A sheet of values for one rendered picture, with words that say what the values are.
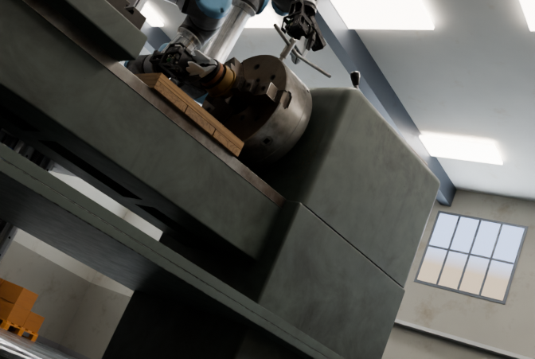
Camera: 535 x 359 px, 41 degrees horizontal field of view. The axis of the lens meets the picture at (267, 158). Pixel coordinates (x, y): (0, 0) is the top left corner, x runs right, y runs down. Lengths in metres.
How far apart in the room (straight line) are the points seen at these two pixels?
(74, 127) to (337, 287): 0.91
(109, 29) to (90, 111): 0.17
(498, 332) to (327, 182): 10.22
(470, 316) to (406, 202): 10.03
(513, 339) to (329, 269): 10.06
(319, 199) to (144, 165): 0.54
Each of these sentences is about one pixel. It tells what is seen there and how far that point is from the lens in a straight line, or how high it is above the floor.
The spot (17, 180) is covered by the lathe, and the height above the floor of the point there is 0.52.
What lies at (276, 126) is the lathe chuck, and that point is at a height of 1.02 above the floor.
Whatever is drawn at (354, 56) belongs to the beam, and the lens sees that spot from 9.70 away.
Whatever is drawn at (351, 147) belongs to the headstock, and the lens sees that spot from 2.00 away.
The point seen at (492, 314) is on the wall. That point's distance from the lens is 12.16.
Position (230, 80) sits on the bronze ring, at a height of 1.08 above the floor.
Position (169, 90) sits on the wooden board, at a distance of 1.59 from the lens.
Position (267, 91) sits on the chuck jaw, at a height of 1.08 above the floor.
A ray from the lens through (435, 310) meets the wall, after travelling 12.44.
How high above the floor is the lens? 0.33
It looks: 19 degrees up
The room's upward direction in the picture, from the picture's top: 24 degrees clockwise
